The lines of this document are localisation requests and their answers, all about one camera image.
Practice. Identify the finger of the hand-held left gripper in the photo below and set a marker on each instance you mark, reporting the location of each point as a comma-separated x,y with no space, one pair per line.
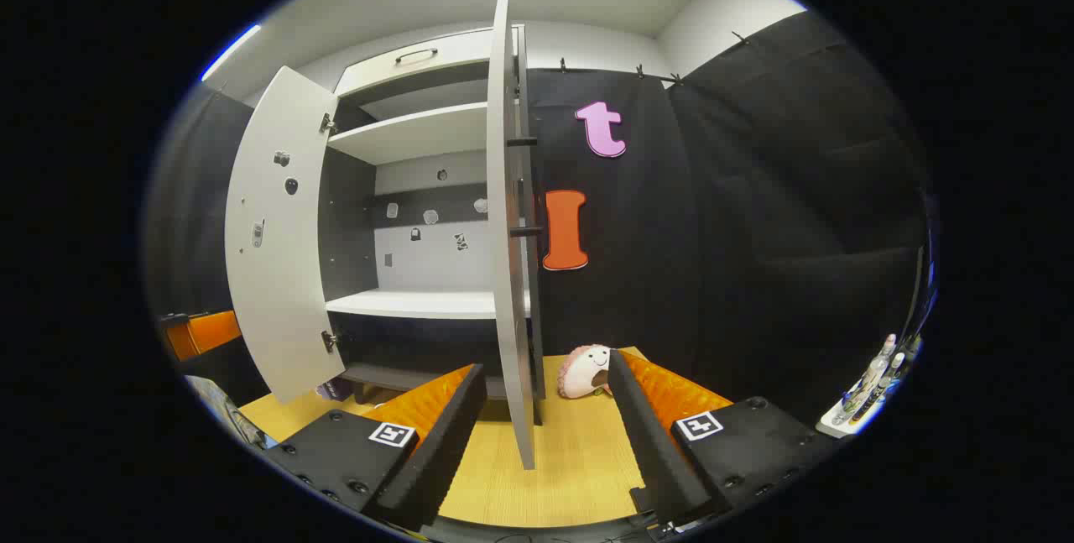
210,331

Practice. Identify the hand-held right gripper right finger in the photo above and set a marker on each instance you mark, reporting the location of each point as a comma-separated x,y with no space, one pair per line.
654,451

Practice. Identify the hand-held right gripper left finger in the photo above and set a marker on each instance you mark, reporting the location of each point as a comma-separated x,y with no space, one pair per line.
445,451

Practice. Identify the white cabinet door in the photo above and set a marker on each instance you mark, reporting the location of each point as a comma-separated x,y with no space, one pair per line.
508,316
277,291

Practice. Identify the patterned cloth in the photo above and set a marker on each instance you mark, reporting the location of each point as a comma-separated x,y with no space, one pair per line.
222,409

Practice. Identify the pink plush toy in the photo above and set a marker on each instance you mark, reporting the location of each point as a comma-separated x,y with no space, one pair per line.
579,375

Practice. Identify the metal door hinge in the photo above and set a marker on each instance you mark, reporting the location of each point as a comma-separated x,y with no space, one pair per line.
327,123
329,341

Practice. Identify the purple printed packet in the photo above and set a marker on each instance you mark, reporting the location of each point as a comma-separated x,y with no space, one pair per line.
336,390

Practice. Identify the white cabinet shelf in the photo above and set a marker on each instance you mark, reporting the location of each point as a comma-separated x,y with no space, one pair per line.
419,304
411,133

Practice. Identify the white cabinet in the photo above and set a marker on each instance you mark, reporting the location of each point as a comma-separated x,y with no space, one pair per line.
428,258

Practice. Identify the black backdrop cloth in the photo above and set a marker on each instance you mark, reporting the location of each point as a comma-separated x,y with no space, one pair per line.
755,232

